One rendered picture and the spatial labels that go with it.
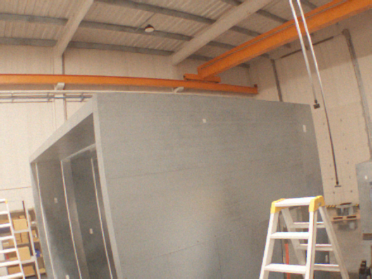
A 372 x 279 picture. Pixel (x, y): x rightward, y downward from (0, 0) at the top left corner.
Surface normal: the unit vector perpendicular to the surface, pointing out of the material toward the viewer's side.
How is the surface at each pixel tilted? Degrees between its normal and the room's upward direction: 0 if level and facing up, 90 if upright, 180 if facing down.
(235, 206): 90
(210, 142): 90
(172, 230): 90
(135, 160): 90
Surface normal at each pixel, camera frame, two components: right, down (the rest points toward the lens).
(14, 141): 0.62, -0.15
